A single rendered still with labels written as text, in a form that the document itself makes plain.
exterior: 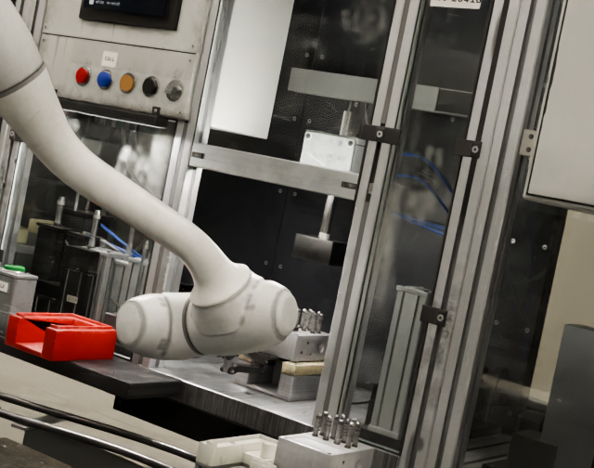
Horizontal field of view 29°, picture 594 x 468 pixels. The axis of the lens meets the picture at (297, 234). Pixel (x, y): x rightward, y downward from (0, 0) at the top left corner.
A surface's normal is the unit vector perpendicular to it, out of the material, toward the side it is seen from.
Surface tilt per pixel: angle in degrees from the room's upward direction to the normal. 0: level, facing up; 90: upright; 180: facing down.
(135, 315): 77
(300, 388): 90
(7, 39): 86
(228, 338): 125
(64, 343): 90
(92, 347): 90
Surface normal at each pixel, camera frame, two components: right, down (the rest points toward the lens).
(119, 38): -0.57, -0.07
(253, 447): 0.80, 0.19
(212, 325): -0.44, 0.48
